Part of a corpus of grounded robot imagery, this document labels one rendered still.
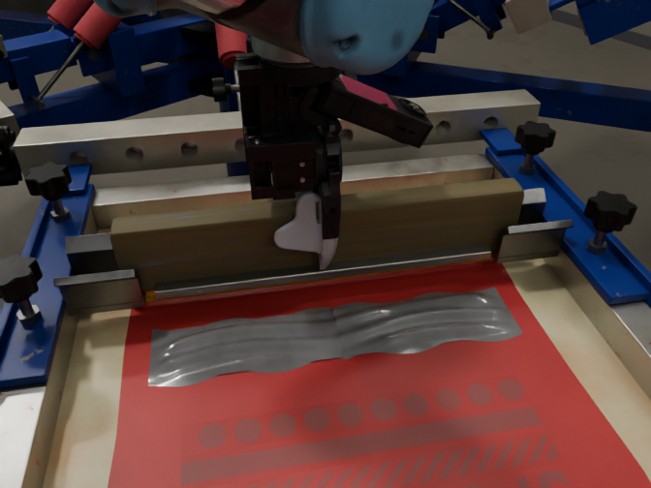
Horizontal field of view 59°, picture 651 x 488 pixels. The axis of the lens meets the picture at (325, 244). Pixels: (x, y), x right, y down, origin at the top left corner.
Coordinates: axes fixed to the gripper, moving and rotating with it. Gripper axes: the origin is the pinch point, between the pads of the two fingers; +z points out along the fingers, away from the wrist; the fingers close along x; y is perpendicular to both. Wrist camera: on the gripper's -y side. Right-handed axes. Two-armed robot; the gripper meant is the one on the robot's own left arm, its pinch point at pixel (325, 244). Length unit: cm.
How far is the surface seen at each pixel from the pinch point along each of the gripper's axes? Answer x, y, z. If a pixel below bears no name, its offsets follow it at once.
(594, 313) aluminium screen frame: 10.7, -25.2, 4.2
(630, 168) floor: -157, -173, 102
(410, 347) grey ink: 10.7, -6.3, 5.2
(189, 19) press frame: -75, 14, -1
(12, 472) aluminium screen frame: 19.9, 26.5, 1.6
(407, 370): 13.3, -5.2, 5.3
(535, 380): 16.5, -16.3, 5.4
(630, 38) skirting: -314, -273, 99
